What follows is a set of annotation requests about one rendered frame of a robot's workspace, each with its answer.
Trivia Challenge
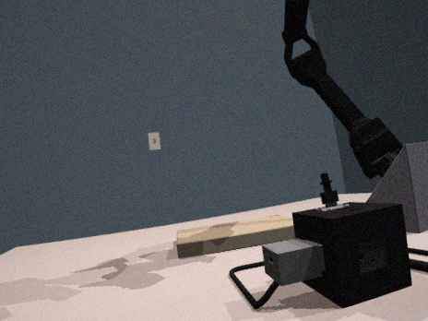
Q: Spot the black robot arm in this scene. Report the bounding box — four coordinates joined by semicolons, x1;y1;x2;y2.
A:
281;0;403;180

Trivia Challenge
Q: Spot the tan wooden block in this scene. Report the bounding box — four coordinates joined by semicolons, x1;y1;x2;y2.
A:
177;215;295;258

